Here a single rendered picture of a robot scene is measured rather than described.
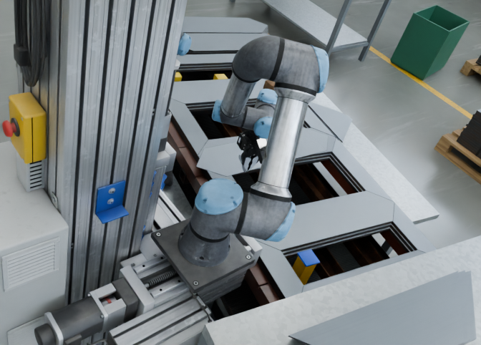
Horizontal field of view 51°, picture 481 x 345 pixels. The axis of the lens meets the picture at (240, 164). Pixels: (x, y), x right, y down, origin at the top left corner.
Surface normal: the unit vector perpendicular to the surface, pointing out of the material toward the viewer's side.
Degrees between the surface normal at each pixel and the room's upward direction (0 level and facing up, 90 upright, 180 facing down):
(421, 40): 90
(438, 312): 0
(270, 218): 54
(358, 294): 0
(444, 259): 0
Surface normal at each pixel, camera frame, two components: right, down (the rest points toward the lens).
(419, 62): -0.64, 0.36
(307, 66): 0.11, 0.08
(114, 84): 0.61, 0.62
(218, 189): 0.12, -0.77
